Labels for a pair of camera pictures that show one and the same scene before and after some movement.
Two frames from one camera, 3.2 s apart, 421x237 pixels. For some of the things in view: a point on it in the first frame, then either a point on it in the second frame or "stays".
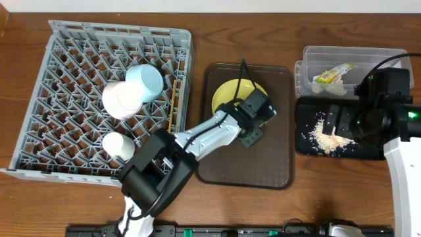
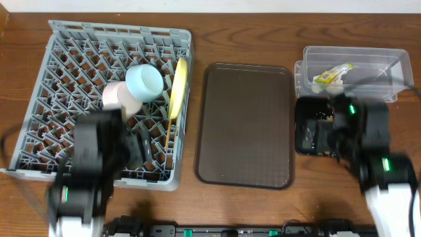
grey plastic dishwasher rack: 64,125 stays
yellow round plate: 226,93 to 179,88
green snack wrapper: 331,76 stays
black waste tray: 324,128 stays
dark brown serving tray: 269,163 stays
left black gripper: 251,137 to 132,151
